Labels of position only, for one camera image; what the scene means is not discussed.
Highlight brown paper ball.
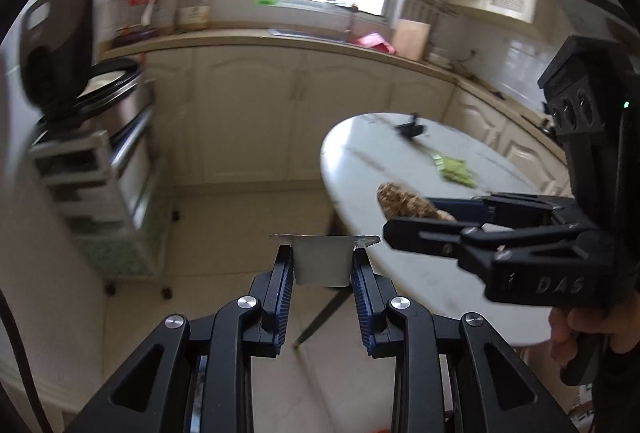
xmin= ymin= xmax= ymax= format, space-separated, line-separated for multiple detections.
xmin=376 ymin=182 xmax=454 ymax=222

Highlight steel kitchen sink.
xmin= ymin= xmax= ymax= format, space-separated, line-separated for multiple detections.
xmin=267 ymin=28 xmax=348 ymax=44

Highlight person right hand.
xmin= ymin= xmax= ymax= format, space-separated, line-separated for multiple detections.
xmin=549 ymin=294 xmax=639 ymax=367

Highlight green snack bag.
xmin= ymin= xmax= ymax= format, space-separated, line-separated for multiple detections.
xmin=431 ymin=153 xmax=476 ymax=188

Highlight dark round table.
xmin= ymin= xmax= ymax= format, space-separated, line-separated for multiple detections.
xmin=319 ymin=112 xmax=550 ymax=347

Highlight stacked white bowls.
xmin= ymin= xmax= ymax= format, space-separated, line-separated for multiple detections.
xmin=426 ymin=48 xmax=452 ymax=70

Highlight wooden cutting board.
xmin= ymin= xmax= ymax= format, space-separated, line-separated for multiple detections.
xmin=392 ymin=19 xmax=431 ymax=60

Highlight cream lower cabinets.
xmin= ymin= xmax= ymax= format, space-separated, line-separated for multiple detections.
xmin=98 ymin=30 xmax=574 ymax=199

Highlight red plastic basin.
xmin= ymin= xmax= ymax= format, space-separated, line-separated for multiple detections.
xmin=350 ymin=32 xmax=396 ymax=55

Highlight white rolling storage cart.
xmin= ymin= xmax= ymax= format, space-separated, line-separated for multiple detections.
xmin=27 ymin=105 xmax=180 ymax=300

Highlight range hood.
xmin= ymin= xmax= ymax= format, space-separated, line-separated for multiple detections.
xmin=558 ymin=0 xmax=639 ymax=54

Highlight black rice cooker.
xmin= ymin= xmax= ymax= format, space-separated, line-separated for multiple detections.
xmin=20 ymin=0 xmax=152 ymax=136

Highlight large glass jar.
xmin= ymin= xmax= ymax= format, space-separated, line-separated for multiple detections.
xmin=176 ymin=0 xmax=210 ymax=31

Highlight hanging utensil rail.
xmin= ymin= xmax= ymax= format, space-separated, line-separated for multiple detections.
xmin=404 ymin=0 xmax=458 ymax=24

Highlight wire utensil rack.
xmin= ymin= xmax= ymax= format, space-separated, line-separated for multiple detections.
xmin=111 ymin=0 xmax=160 ymax=49

